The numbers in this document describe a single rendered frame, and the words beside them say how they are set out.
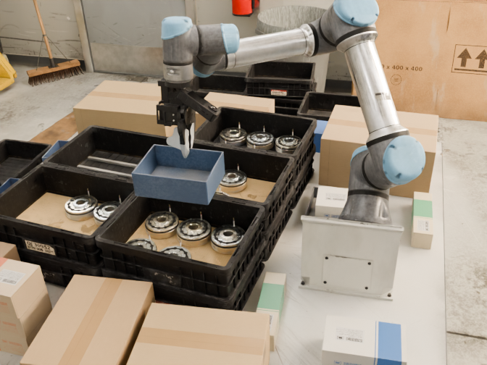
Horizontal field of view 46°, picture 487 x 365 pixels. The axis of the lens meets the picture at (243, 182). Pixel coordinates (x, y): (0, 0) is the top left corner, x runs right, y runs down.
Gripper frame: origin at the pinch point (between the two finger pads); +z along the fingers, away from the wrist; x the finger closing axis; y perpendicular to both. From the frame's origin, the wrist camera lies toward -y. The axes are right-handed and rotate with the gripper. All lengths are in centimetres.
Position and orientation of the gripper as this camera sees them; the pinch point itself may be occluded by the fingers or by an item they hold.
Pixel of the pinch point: (188, 153)
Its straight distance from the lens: 154.6
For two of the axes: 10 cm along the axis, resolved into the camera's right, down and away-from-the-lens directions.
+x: -2.9, 4.0, -8.7
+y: -9.6, -1.3, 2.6
